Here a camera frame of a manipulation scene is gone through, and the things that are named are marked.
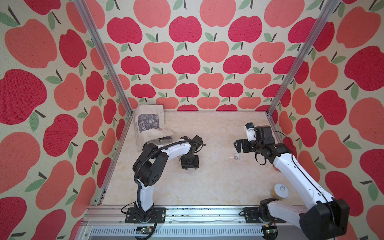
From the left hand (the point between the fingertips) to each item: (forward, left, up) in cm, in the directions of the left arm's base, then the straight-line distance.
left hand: (195, 171), depth 89 cm
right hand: (+8, -27, +17) cm, 33 cm away
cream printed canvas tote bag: (+31, +32, +7) cm, 45 cm away
